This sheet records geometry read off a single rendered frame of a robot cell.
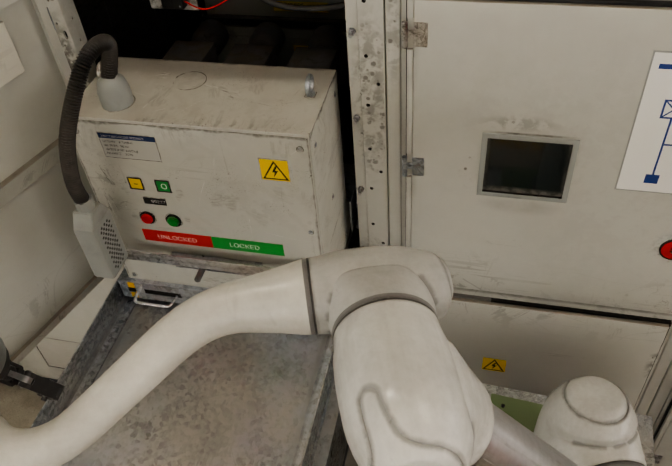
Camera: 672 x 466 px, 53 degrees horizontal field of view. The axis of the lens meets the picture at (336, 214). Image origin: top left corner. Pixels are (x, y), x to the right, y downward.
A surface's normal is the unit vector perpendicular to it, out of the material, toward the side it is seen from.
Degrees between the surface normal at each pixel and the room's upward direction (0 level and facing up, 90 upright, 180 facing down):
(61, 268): 90
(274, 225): 90
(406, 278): 20
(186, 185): 90
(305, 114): 0
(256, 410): 0
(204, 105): 0
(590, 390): 10
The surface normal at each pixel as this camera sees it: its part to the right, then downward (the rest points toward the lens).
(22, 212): 0.88, 0.29
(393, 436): -0.41, -0.30
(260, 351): -0.07, -0.72
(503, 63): -0.22, 0.69
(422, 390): 0.14, -0.63
